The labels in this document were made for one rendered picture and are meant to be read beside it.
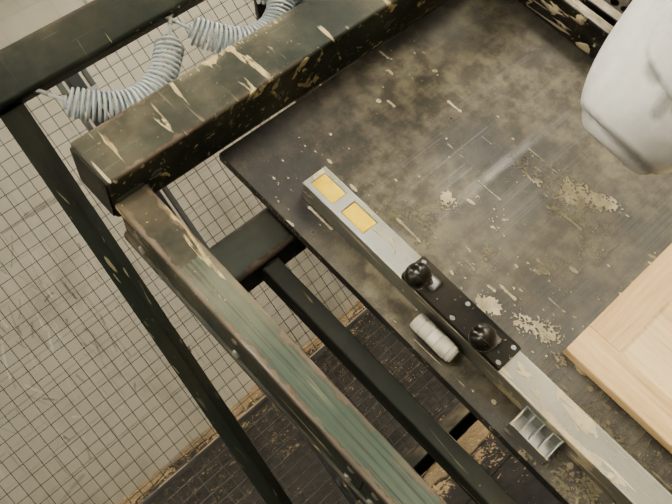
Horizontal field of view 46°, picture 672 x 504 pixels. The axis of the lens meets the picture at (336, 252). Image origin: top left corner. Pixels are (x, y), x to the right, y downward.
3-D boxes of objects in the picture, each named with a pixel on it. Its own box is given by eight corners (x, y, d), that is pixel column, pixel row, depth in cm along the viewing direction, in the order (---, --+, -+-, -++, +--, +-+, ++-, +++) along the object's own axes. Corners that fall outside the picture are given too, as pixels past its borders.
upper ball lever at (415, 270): (432, 300, 117) (415, 294, 105) (414, 283, 119) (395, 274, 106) (450, 282, 117) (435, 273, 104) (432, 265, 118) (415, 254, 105)
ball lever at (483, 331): (491, 357, 114) (481, 358, 101) (472, 339, 115) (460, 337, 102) (510, 339, 113) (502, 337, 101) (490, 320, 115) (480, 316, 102)
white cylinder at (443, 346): (407, 329, 118) (445, 366, 116) (410, 321, 116) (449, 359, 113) (420, 317, 119) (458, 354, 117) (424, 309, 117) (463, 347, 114)
